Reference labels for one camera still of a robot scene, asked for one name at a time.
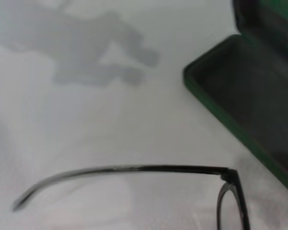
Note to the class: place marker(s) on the black glasses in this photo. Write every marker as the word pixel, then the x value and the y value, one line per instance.
pixel 158 168

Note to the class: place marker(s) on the green glasses case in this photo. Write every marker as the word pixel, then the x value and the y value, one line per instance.
pixel 254 95

